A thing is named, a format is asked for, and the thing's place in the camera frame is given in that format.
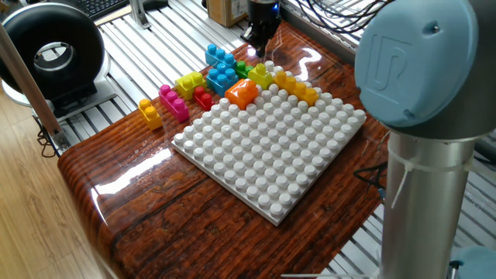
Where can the lime curved two-stud block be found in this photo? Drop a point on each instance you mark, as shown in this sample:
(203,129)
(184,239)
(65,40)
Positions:
(190,87)

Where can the red two-stud block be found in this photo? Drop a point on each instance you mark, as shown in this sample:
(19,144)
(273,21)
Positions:
(204,100)

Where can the yellow four-stud long block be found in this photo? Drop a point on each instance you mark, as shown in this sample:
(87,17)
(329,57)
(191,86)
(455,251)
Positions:
(296,89)

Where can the labelled cardboard box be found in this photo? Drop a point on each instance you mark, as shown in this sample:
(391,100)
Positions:
(226,11)

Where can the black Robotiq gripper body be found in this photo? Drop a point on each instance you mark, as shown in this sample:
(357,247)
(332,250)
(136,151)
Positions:
(263,13)

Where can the lime single-stud small block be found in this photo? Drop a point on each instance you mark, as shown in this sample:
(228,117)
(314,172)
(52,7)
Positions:
(261,77)

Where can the blue four-stud square block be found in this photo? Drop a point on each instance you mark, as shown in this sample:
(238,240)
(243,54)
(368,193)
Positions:
(221,83)

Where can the black keyboard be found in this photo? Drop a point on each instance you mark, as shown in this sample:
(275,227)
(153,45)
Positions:
(100,7)

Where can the green two-stud block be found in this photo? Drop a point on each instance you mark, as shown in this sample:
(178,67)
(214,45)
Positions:
(242,69)

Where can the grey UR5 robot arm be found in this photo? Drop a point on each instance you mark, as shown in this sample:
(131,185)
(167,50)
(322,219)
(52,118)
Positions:
(426,155)

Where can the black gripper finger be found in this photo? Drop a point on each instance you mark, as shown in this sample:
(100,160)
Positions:
(255,38)
(273,33)

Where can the orange four-stud block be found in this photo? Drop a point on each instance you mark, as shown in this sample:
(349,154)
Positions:
(242,95)

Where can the glossy wood-grain board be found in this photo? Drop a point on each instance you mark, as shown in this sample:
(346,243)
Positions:
(174,232)

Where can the white studded baseplate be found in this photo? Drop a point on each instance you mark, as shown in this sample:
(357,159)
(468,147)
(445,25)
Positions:
(267,155)

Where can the slanted aluminium profile post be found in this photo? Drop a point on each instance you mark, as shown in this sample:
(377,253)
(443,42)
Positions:
(35,97)

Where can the white zip tie on tube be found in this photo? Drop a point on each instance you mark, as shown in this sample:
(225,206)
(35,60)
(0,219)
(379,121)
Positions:
(407,170)

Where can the upright aluminium bracket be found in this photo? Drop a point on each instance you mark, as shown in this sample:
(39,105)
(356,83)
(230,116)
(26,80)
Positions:
(137,15)

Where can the pink three-stud block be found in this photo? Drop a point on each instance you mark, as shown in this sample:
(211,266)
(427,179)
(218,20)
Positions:
(174,104)

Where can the yellow two-stud block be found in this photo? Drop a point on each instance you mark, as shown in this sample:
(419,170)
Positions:
(151,116)

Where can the blue three-stud long block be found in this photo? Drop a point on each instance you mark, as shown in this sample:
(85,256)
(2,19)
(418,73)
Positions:
(219,56)

